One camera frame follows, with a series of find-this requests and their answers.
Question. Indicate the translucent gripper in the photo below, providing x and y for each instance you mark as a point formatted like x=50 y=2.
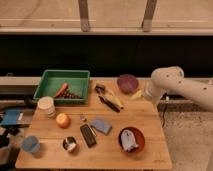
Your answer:
x=138 y=95

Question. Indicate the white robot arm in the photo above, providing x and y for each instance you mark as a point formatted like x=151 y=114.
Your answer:
x=172 y=79

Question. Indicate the metal cup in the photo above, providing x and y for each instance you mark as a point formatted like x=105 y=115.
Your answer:
x=69 y=144

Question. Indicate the blue plastic cup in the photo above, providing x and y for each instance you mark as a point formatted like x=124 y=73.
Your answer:
x=30 y=144

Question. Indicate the purple bowl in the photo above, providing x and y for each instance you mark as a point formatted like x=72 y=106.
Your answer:
x=127 y=83

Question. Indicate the small dark round object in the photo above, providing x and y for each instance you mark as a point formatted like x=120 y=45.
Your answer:
x=100 y=88

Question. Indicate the red bowl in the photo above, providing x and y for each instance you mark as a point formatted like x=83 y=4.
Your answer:
x=140 y=140

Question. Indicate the white crumpled cloth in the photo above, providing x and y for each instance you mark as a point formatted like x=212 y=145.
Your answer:
x=128 y=140

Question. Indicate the blue sponge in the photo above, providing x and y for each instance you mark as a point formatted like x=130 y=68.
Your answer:
x=101 y=125

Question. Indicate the black remote control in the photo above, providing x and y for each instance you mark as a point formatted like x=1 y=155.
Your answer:
x=88 y=135

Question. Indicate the green plastic tray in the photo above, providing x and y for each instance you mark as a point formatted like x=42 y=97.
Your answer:
x=51 y=81

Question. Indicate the dark grape bunch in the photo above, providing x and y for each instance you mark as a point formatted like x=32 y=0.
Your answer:
x=68 y=94

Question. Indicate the orange carrot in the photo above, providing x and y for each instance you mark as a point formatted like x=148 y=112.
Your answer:
x=63 y=87

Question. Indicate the orange fruit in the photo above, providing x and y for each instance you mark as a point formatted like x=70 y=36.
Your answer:
x=63 y=120

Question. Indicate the stack of white cups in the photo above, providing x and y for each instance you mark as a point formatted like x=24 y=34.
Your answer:
x=46 y=105

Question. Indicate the blue box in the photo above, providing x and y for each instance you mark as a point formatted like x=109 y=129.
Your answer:
x=11 y=117

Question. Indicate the black handled brush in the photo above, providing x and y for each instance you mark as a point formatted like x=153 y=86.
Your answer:
x=109 y=104

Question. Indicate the right metal frame post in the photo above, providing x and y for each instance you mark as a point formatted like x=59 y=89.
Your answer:
x=148 y=15

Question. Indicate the metal frame post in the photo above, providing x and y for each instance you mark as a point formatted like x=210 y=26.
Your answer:
x=148 y=15
x=84 y=15

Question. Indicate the left metal frame post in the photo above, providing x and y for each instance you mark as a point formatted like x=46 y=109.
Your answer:
x=84 y=15

